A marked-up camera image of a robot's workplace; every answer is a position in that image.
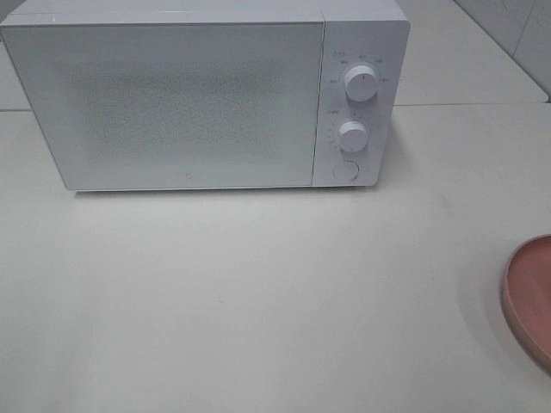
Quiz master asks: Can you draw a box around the round white door button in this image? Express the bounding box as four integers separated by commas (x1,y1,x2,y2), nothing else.
332,161,359,182

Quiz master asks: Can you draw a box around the pink round plate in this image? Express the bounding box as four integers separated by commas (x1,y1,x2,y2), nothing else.
501,234,550,372

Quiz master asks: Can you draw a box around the lower white timer knob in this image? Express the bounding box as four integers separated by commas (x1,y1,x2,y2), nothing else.
337,120,370,153

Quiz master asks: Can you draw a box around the upper white power knob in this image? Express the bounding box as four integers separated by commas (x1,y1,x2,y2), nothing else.
344,62,380,102

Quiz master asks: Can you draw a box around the white microwave oven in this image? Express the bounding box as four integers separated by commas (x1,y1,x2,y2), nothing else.
1,1,411,190

